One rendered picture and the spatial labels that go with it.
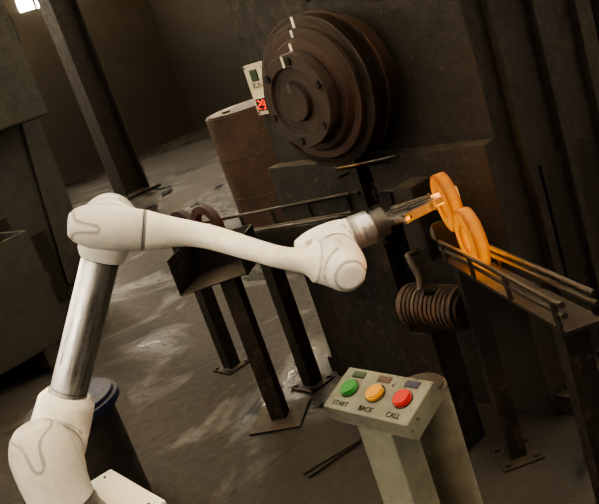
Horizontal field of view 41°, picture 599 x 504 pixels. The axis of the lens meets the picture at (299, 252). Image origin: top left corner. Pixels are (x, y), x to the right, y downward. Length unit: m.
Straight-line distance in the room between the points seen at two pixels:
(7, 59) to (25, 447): 3.12
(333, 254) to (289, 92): 0.70
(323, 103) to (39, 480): 1.25
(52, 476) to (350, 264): 0.88
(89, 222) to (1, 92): 2.88
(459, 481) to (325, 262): 0.58
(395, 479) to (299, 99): 1.16
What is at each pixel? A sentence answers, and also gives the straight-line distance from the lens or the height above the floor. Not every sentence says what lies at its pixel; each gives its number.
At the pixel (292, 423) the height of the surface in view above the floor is 0.01.
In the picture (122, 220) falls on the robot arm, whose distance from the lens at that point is 1.95.
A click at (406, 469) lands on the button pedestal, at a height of 0.45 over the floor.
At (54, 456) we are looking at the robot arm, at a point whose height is 0.57.
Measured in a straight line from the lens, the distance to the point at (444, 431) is 1.82.
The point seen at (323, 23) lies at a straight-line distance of 2.36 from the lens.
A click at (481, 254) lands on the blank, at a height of 0.70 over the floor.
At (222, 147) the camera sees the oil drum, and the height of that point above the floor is 0.68.
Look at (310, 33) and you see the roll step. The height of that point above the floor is 1.29.
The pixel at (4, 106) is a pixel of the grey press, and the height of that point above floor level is 1.38.
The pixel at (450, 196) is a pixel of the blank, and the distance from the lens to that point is 2.04.
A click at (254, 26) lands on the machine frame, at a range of 2.83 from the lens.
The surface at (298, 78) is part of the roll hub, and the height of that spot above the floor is 1.18.
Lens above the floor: 1.36
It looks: 16 degrees down
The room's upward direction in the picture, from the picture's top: 19 degrees counter-clockwise
